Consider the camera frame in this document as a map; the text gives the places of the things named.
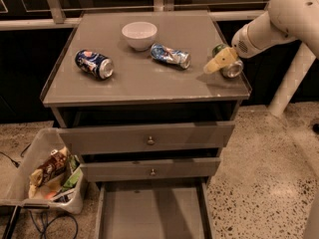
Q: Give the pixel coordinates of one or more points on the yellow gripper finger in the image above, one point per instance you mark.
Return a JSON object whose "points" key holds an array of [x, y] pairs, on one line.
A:
{"points": [[221, 58]]}

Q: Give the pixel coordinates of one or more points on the green soda can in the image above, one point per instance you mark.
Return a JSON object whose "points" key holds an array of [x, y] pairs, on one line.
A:
{"points": [[232, 70]]}

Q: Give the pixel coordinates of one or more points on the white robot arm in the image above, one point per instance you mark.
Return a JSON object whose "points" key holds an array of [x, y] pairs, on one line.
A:
{"points": [[284, 21]]}

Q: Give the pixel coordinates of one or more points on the crushed light blue can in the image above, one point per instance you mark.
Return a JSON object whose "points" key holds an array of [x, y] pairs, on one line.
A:
{"points": [[171, 56]]}

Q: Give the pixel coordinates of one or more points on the grey top drawer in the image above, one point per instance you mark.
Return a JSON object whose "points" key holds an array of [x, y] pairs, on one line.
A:
{"points": [[133, 138]]}

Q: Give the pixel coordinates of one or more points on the grey drawer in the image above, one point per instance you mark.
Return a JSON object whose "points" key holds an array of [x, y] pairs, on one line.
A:
{"points": [[133, 138], [154, 209], [139, 170]]}

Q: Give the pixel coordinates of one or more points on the grey drawer cabinet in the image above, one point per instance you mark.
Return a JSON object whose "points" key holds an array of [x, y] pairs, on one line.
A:
{"points": [[142, 90]]}

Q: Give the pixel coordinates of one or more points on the brass top drawer knob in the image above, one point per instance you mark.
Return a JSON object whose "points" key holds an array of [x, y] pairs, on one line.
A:
{"points": [[151, 141]]}

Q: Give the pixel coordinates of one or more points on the grey middle drawer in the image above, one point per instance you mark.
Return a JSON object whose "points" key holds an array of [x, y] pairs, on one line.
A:
{"points": [[139, 170]]}

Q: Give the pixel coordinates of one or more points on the dark blue soda can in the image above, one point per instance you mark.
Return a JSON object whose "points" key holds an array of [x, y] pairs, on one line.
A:
{"points": [[96, 64]]}

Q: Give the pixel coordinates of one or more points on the grey bottom drawer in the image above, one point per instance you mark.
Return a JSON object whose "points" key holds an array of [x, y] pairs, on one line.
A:
{"points": [[154, 209]]}

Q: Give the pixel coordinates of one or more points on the white diagonal pole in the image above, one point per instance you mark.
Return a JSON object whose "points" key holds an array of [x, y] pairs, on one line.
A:
{"points": [[294, 76]]}

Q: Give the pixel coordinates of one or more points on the metal window railing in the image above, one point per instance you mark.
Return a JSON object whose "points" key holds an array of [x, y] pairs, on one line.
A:
{"points": [[56, 14]]}

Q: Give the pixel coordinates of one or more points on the white ceramic bowl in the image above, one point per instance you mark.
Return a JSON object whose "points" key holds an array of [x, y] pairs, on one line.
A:
{"points": [[140, 35]]}

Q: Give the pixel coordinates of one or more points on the green snack packet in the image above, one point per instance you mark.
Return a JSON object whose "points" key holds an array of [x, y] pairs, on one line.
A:
{"points": [[75, 173]]}

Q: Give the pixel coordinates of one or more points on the brown snack bag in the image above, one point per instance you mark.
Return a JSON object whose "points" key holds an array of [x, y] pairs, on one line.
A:
{"points": [[54, 165]]}

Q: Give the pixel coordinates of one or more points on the clear plastic bin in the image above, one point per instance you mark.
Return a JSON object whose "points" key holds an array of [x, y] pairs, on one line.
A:
{"points": [[50, 195]]}

